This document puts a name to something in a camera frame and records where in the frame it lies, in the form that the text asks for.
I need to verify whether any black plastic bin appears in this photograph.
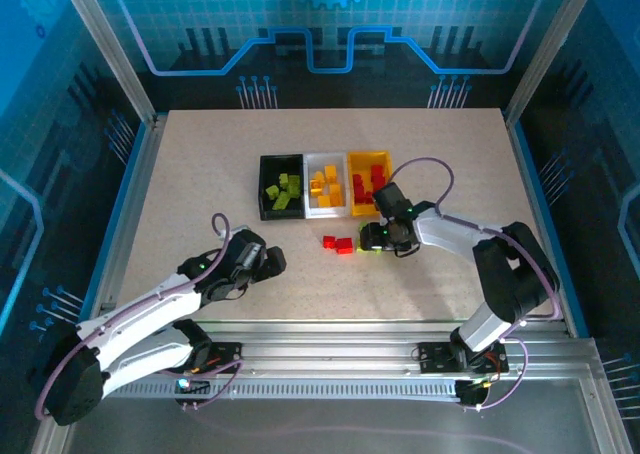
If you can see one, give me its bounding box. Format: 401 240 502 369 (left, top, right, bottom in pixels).
258 153 306 222

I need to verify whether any yellow plastic bin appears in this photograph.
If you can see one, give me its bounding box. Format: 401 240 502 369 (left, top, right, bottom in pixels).
346 149 394 219

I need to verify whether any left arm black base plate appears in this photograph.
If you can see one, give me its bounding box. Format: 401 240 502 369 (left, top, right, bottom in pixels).
199 342 245 375

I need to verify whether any arm base purple cable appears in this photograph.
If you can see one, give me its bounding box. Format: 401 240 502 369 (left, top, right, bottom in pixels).
182 356 249 411
462 336 530 413

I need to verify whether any right arm base purple cable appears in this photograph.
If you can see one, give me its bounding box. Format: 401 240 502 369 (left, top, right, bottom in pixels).
462 336 530 413

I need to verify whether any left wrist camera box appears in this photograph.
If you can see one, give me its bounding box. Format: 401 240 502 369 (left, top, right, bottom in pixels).
233 241 267 274

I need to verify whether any left arm base purple cable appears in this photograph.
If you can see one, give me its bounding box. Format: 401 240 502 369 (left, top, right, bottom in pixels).
182 356 249 411

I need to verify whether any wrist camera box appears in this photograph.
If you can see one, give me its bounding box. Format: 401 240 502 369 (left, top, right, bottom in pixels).
233 241 267 274
372 183 410 220

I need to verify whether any white plastic bin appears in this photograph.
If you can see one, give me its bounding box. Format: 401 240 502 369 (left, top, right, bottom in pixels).
302 152 350 220

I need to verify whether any aluminium frame post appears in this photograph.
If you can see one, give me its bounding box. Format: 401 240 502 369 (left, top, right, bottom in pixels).
503 0 604 125
55 0 162 125

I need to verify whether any wide aluminium mounting rail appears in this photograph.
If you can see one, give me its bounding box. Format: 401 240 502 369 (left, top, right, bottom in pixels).
62 319 604 386

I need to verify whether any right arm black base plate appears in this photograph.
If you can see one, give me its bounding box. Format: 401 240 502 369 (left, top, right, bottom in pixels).
412 341 510 375

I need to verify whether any slotted grey cable duct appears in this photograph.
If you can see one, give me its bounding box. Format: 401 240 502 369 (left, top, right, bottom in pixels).
104 379 464 401

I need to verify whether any blue edged side rail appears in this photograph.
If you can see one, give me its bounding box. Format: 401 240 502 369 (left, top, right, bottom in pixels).
82 116 169 338
505 113 591 338

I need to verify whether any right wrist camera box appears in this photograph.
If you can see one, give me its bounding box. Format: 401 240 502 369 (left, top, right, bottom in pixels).
372 183 410 220

